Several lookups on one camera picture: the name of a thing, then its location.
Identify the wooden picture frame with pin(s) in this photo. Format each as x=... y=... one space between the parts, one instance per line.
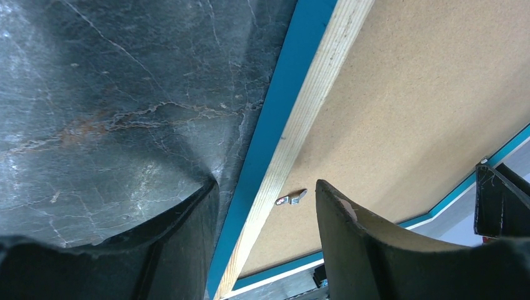
x=318 y=42

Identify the metal frame retaining clip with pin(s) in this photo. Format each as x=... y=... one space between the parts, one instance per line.
x=292 y=199

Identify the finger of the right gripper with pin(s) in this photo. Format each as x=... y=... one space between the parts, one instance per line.
x=502 y=203

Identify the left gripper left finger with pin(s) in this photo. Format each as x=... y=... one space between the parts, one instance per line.
x=166 y=257

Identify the brown cardboard backing board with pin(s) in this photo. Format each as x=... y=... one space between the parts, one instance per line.
x=428 y=89

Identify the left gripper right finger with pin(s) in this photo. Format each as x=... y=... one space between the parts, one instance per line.
x=369 y=257

